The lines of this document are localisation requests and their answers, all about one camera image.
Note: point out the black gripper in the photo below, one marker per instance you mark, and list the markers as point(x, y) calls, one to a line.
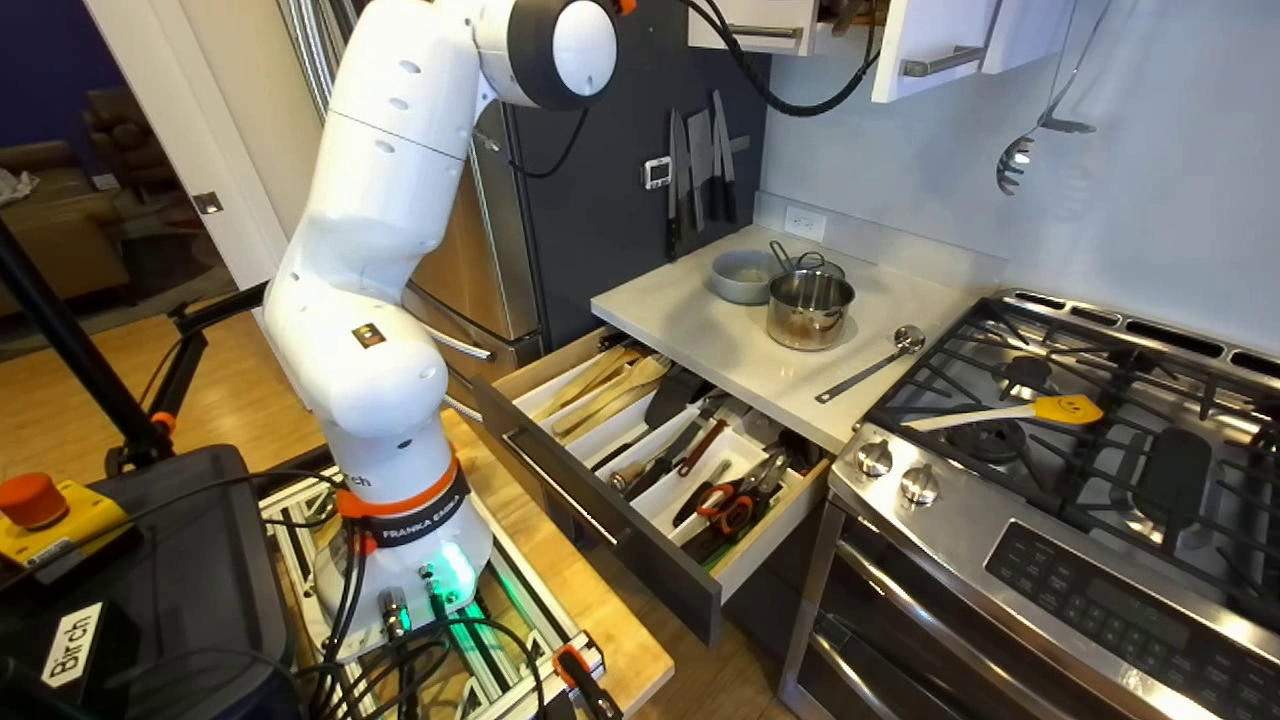
point(854, 8)

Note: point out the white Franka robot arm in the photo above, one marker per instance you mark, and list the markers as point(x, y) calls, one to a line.
point(385, 202)

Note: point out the white cupboard door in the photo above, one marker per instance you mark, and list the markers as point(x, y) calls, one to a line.
point(935, 47)

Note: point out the long metal spoon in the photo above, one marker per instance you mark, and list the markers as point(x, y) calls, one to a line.
point(875, 367)

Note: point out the wooden cart top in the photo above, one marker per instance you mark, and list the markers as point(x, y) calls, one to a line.
point(584, 601)

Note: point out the hanging metal ladle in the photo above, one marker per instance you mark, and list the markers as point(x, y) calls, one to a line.
point(1018, 162)

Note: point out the grey bowl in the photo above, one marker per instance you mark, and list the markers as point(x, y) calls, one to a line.
point(741, 283)

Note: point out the stainless steel pot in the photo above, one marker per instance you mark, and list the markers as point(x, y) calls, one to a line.
point(806, 312)

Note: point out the dark cabinet side panel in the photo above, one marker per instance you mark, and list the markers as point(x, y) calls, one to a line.
point(612, 227)

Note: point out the black turner spatula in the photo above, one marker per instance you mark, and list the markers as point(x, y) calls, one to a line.
point(673, 392)

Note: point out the yellow head spatula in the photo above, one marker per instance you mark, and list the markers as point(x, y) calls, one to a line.
point(1067, 409)

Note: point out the wooden slotted fork spatula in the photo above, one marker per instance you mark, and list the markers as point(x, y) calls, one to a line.
point(612, 398)

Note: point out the plain wooden spatula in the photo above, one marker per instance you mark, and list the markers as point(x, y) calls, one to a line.
point(584, 380)

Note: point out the stainless steel refrigerator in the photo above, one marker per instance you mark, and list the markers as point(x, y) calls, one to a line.
point(465, 266)

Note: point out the white cutlery tray insert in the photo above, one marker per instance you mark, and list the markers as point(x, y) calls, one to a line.
point(653, 501)

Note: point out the open wooden kitchen drawer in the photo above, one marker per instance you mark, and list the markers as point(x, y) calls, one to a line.
point(603, 535)

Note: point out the stainless gas stove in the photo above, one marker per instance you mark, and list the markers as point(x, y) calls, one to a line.
point(1067, 587)

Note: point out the white room door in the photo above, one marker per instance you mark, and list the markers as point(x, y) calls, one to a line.
point(200, 105)

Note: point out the brown couch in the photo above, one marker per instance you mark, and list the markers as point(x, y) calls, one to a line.
point(52, 227)

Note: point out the black tripod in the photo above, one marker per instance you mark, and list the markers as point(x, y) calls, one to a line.
point(83, 355)

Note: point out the black control box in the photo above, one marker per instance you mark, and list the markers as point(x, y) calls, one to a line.
point(184, 587)

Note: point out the red emergency stop button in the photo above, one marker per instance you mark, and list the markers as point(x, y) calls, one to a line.
point(33, 506)

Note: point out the white wall cupboard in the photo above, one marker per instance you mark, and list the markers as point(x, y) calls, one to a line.
point(752, 26)

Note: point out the wall mounted kitchen knife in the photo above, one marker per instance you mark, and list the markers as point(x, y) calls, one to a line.
point(726, 154)
point(702, 166)
point(677, 172)

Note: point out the white wall outlet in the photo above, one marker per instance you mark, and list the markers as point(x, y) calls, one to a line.
point(806, 222)

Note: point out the small white wall fixture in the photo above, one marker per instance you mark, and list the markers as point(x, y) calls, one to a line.
point(659, 169)

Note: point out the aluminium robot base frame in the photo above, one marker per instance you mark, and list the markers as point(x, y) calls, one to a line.
point(512, 627)

